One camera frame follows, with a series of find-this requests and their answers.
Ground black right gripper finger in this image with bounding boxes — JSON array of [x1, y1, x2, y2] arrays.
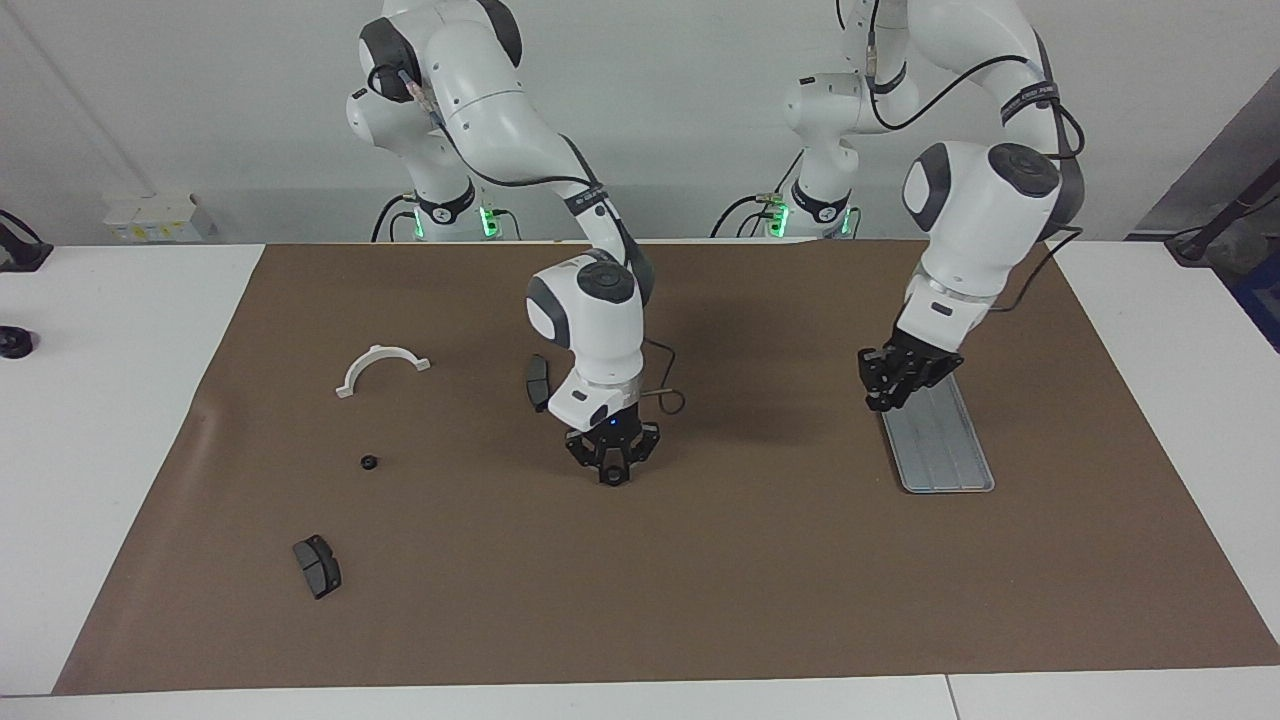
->
[[565, 430, 613, 487], [613, 425, 661, 487]]

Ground silver metal tray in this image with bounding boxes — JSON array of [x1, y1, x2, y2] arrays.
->
[[880, 372, 997, 494]]

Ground brown table mat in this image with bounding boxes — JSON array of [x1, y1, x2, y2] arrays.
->
[[52, 240, 1280, 696]]

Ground short grey brake pad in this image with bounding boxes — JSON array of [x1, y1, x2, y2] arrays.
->
[[292, 535, 343, 601]]

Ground black stand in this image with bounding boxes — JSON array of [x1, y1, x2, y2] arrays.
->
[[1165, 165, 1280, 266]]

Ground blue object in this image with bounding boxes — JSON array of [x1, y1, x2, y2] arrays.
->
[[1228, 250, 1280, 353]]

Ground black table clamp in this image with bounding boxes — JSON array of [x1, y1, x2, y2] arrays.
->
[[0, 210, 53, 273]]

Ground black base cable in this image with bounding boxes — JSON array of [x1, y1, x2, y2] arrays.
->
[[712, 150, 806, 239]]

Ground white curved plastic bracket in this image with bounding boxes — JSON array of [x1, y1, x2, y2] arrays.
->
[[335, 344, 432, 399]]

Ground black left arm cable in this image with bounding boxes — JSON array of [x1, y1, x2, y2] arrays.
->
[[865, 0, 1087, 313]]

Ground white wall box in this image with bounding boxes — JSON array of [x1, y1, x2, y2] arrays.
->
[[103, 193, 217, 244]]

